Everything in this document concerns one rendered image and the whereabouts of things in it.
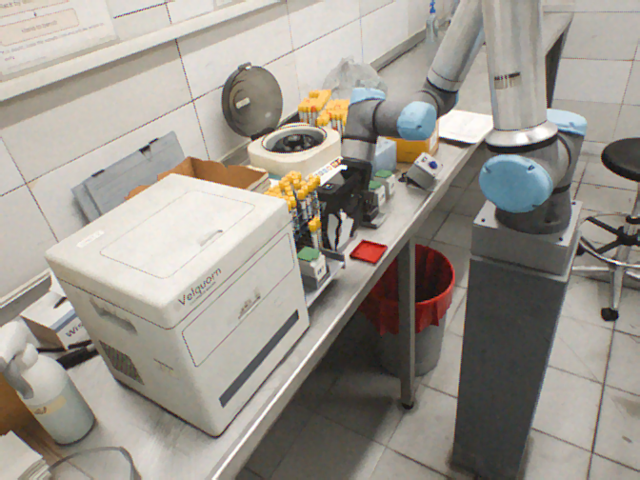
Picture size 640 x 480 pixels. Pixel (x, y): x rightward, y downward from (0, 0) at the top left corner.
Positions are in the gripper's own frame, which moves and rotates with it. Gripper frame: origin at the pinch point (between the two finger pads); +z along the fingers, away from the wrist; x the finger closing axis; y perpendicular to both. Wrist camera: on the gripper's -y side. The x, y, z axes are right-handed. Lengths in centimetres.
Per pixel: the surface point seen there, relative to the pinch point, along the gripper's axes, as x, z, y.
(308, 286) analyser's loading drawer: -0.2, 6.9, -10.1
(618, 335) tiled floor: -66, 31, 131
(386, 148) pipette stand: 7.3, -25.1, 33.3
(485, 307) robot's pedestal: -30.1, 8.6, 22.4
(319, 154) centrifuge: 23.7, -20.2, 24.9
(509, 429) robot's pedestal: -40, 46, 44
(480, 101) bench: 0, -50, 97
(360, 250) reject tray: -1.8, 0.4, 8.8
